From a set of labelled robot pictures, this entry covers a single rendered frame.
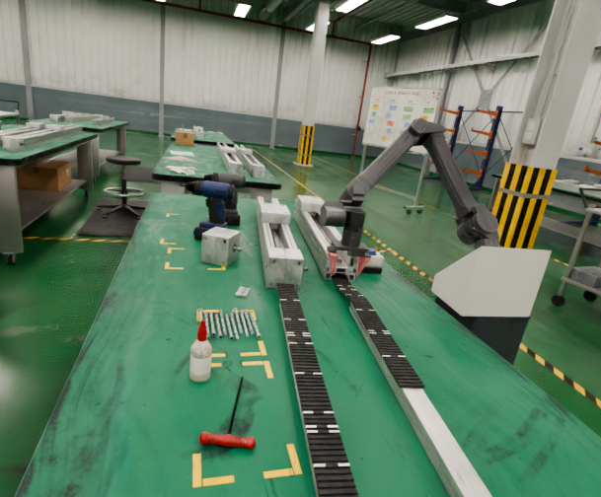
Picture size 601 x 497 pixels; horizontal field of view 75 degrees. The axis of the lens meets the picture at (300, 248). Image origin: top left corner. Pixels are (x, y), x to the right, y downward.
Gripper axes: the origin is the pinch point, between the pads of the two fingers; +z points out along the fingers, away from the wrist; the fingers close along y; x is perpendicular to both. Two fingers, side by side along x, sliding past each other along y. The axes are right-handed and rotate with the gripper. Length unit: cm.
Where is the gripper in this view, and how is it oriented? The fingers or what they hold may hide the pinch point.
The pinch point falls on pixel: (344, 272)
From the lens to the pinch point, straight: 120.9
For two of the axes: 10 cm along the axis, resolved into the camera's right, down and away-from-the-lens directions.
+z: -1.3, 9.4, 3.1
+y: -9.8, -0.7, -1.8
